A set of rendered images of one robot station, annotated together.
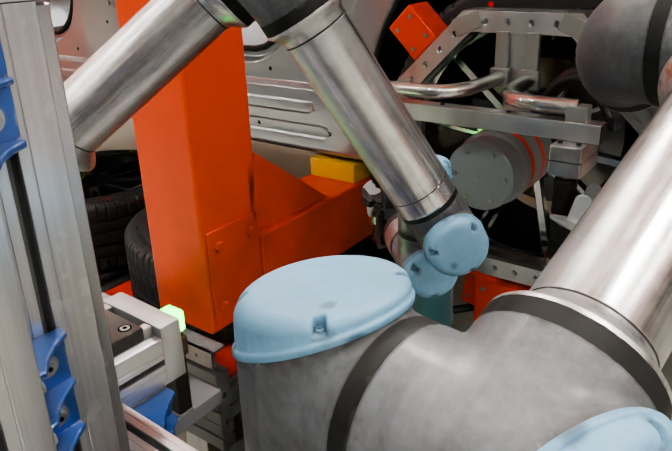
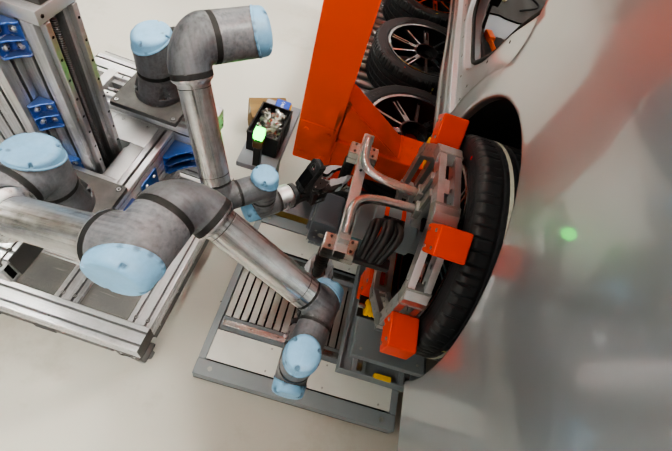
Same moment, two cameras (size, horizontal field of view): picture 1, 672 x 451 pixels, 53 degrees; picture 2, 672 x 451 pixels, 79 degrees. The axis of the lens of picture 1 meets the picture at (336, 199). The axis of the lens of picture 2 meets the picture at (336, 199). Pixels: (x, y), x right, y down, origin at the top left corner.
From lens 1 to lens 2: 1.12 m
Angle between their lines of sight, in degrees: 49
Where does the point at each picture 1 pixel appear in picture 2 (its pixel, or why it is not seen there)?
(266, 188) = (353, 127)
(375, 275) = (29, 158)
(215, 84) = (333, 65)
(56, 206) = (48, 75)
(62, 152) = (48, 63)
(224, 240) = (310, 128)
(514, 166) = (357, 228)
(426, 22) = (441, 130)
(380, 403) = not seen: outside the picture
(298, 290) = (23, 143)
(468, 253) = not seen: hidden behind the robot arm
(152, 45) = not seen: hidden behind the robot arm
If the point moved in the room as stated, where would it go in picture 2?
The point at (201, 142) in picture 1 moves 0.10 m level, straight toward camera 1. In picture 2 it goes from (314, 83) to (289, 91)
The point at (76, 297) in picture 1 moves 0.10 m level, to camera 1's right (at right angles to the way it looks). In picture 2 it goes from (59, 98) to (63, 127)
